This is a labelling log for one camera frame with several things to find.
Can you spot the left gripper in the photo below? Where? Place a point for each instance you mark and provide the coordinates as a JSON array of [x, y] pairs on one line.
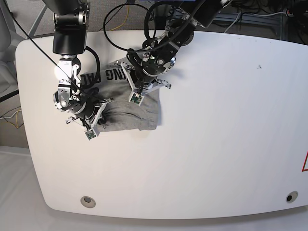
[[140, 84]]

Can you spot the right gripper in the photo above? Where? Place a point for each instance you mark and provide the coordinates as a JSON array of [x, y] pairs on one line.
[[88, 115]]

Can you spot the grey T-shirt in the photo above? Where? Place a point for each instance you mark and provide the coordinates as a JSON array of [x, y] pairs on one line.
[[121, 114]]

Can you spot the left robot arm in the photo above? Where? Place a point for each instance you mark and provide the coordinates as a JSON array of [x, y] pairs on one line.
[[158, 53]]

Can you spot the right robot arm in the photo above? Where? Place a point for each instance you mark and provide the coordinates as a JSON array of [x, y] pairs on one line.
[[71, 20]]

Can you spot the left table grommet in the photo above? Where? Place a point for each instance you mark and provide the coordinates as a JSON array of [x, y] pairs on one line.
[[88, 202]]

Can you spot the table grommet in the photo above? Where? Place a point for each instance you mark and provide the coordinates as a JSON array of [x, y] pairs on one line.
[[291, 197], [88, 202]]

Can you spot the right table grommet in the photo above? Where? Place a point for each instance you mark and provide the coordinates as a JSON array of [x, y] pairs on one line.
[[291, 197]]

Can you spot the aluminium frame rail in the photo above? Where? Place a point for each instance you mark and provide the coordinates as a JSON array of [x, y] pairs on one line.
[[276, 21]]

